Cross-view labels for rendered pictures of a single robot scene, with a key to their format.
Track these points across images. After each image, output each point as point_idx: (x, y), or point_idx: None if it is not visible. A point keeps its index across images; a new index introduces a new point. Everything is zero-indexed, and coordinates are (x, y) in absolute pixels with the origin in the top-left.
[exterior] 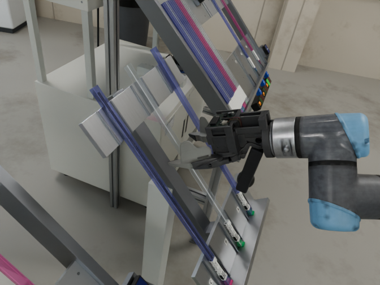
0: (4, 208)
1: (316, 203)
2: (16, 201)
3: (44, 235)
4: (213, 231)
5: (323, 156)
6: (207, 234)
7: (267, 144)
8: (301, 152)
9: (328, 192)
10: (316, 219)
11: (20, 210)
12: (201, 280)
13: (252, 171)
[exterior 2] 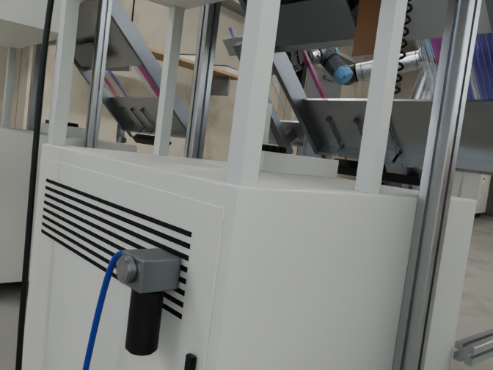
0: (277, 69)
1: (340, 67)
2: (287, 59)
3: (293, 83)
4: (297, 121)
5: (331, 53)
6: (287, 135)
7: (312, 55)
8: (322, 56)
9: (341, 62)
10: (343, 73)
11: (287, 66)
12: None
13: (305, 75)
